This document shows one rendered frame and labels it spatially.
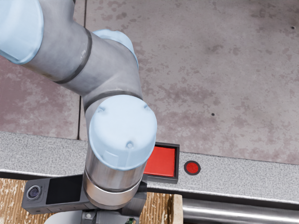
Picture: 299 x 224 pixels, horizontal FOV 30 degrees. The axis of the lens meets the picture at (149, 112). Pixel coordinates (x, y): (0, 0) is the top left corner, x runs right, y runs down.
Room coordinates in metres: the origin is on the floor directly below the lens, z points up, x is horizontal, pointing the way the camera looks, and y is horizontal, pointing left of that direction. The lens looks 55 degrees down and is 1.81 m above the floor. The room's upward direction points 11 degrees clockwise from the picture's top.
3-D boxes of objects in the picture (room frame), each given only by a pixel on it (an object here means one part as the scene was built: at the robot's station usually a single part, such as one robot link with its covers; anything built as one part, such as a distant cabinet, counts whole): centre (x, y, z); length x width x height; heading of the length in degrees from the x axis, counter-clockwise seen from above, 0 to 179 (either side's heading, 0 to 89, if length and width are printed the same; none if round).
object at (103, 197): (0.35, 0.03, 1.16); 0.08 x 0.08 x 0.05
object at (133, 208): (0.34, 0.03, 1.08); 0.09 x 0.08 x 0.12; 96
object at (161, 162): (0.52, -0.03, 0.92); 0.06 x 0.06 x 0.01; 5
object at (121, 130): (0.35, 0.03, 1.24); 0.09 x 0.08 x 0.11; 18
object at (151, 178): (0.52, -0.03, 0.92); 0.08 x 0.08 x 0.02; 5
